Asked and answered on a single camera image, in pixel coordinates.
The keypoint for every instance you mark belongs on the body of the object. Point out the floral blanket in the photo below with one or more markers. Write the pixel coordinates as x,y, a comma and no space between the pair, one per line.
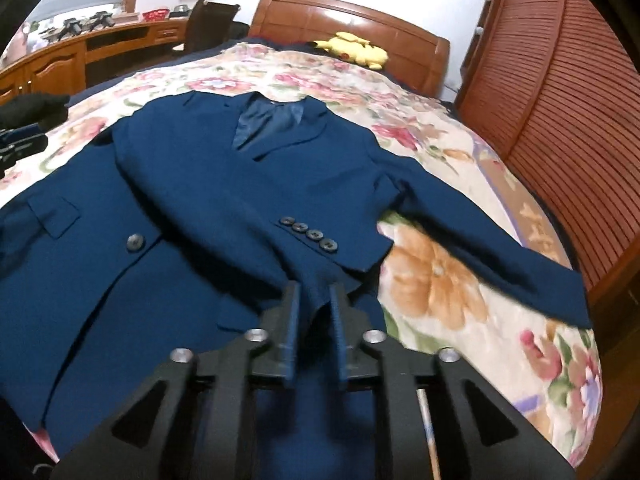
440,280

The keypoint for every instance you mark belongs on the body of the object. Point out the black chair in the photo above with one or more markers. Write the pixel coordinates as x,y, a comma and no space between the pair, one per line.
210,22

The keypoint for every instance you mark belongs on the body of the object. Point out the thin white rod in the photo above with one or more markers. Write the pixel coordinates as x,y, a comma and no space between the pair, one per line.
429,435

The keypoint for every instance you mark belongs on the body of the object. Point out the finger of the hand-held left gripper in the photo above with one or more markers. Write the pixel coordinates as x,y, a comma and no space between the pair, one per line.
22,152
20,132

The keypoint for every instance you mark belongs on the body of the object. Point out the black cloth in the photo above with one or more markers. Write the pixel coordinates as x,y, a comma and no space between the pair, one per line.
30,110

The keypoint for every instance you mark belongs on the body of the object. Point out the wooden desk cabinet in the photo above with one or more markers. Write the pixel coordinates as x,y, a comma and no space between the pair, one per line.
60,67

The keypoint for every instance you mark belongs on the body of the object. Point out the blue suit jacket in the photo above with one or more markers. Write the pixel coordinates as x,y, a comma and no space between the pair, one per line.
210,200

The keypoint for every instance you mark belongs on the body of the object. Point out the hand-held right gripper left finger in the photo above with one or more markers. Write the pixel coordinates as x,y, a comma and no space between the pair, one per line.
294,335

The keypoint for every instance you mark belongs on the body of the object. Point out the group of black gadgets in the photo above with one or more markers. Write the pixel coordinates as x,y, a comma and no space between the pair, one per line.
75,25

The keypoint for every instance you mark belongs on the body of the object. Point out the wooden bed headboard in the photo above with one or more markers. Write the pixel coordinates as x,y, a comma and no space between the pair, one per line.
350,17

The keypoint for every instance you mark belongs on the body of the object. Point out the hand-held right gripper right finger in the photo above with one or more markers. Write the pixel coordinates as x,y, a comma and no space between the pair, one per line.
336,335

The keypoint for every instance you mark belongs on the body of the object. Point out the yellow plush toy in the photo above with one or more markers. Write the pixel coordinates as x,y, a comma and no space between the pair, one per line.
350,47

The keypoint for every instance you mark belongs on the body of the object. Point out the red box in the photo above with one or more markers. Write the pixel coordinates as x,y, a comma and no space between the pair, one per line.
156,14

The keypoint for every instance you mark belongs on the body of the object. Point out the wooden louvered wardrobe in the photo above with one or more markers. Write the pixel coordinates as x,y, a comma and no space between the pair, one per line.
565,110

